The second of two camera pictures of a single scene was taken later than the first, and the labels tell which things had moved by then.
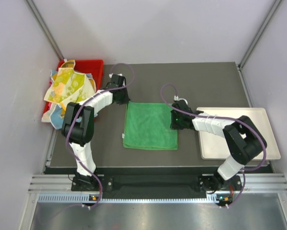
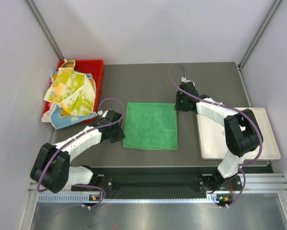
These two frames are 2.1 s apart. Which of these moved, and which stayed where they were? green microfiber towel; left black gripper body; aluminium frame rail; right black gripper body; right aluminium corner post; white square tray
Moved: left black gripper body; right black gripper body
Stayed: right aluminium corner post; aluminium frame rail; green microfiber towel; white square tray
